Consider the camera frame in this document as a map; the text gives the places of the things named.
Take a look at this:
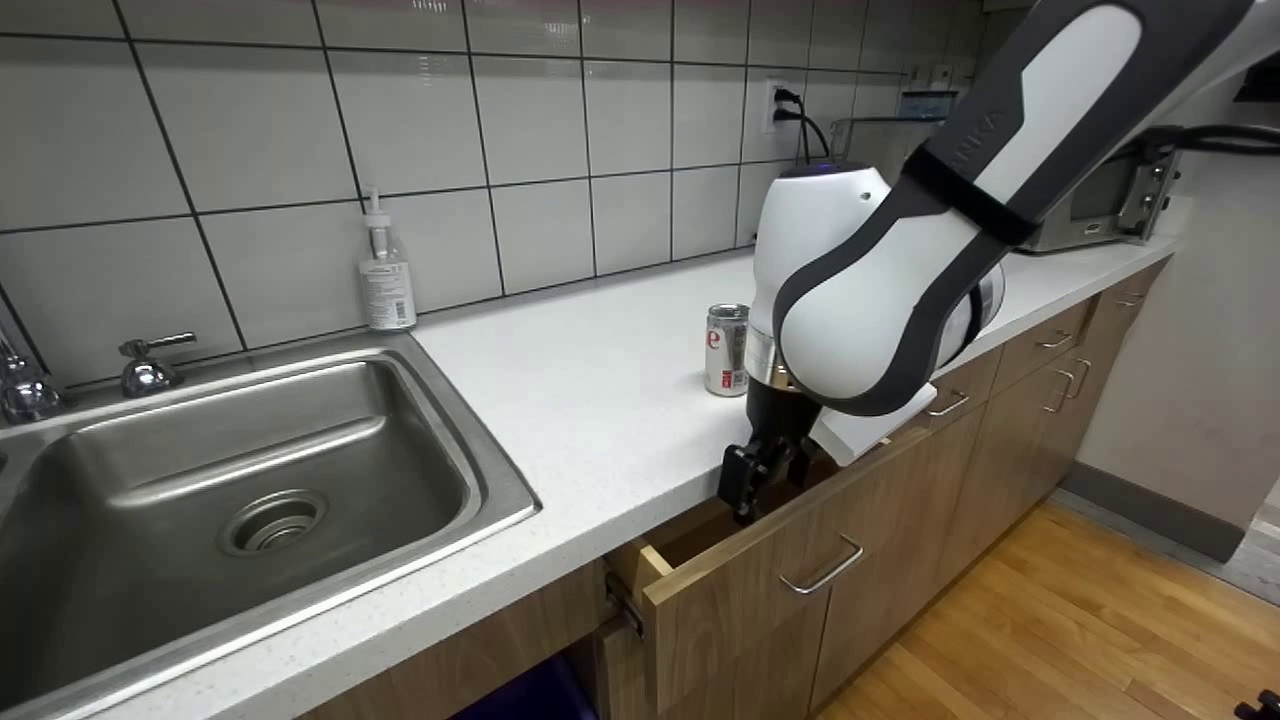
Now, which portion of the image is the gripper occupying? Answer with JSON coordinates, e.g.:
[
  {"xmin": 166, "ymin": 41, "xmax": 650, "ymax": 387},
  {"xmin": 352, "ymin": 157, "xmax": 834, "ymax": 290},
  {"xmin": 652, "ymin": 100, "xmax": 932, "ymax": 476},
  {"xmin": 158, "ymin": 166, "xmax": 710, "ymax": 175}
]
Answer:
[{"xmin": 717, "ymin": 376, "xmax": 827, "ymax": 527}]

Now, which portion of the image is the wooden drawer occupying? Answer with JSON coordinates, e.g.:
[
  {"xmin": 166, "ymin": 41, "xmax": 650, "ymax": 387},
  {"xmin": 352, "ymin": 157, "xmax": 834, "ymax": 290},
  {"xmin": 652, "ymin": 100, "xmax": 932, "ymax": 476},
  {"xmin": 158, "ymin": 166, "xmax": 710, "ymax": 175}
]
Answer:
[
  {"xmin": 1086, "ymin": 256, "xmax": 1173, "ymax": 335},
  {"xmin": 992, "ymin": 298, "xmax": 1093, "ymax": 397},
  {"xmin": 928, "ymin": 346, "xmax": 1004, "ymax": 433},
  {"xmin": 604, "ymin": 404, "xmax": 988, "ymax": 719}
]

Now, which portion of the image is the silver soda can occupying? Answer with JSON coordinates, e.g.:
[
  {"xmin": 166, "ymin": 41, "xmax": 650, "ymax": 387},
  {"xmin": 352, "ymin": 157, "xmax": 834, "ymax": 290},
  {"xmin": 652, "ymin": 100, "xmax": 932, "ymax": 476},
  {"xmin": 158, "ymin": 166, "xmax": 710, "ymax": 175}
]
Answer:
[{"xmin": 704, "ymin": 303, "xmax": 752, "ymax": 398}]

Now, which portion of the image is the clear plastic container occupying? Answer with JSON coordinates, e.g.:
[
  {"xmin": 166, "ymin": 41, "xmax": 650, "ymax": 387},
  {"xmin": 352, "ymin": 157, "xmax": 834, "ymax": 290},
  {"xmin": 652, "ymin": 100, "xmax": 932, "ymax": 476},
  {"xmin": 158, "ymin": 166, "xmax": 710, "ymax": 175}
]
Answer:
[{"xmin": 828, "ymin": 114, "xmax": 949, "ymax": 185}]

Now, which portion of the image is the silver toaster oven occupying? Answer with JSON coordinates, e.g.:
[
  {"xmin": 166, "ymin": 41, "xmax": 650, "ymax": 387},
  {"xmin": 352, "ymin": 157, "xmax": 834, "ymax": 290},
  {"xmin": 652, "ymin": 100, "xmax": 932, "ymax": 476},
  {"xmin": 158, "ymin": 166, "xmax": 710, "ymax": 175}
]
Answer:
[{"xmin": 1018, "ymin": 148, "xmax": 1183, "ymax": 254}]

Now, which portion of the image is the clear soap pump bottle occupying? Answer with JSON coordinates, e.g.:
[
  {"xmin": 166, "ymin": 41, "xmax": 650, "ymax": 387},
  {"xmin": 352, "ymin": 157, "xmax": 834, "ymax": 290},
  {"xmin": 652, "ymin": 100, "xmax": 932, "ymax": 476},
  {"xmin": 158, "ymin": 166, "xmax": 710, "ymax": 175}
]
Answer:
[{"xmin": 357, "ymin": 186, "xmax": 419, "ymax": 333}]

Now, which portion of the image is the stainless steel sink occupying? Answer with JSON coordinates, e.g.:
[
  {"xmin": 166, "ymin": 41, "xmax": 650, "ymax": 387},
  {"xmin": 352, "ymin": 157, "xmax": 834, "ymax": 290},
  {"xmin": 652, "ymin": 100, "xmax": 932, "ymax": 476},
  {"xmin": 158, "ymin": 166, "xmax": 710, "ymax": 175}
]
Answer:
[{"xmin": 0, "ymin": 334, "xmax": 544, "ymax": 720}]

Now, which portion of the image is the chrome tap lever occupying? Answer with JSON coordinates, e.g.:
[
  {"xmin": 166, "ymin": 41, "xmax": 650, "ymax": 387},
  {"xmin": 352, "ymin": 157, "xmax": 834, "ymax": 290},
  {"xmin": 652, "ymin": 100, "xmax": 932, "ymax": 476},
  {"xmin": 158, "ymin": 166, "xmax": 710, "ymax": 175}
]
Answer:
[{"xmin": 117, "ymin": 331, "xmax": 199, "ymax": 400}]

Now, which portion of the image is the chrome tap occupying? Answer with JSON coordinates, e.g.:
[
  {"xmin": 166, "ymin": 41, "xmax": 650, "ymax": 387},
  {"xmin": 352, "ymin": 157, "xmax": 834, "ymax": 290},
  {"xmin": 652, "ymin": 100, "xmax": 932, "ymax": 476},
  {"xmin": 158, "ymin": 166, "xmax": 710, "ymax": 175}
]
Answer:
[{"xmin": 0, "ymin": 288, "xmax": 67, "ymax": 427}]

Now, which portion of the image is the black cable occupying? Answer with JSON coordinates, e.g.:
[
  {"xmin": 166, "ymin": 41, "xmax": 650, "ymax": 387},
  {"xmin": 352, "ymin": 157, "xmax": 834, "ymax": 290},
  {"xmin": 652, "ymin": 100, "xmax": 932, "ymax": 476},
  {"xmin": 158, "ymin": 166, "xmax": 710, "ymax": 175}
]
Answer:
[{"xmin": 773, "ymin": 88, "xmax": 833, "ymax": 167}]

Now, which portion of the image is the white wall socket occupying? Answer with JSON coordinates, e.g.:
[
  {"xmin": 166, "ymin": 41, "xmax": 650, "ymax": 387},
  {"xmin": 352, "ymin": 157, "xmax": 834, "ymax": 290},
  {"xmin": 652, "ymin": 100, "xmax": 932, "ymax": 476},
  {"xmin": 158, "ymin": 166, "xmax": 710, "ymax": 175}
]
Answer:
[{"xmin": 763, "ymin": 78, "xmax": 807, "ymax": 137}]

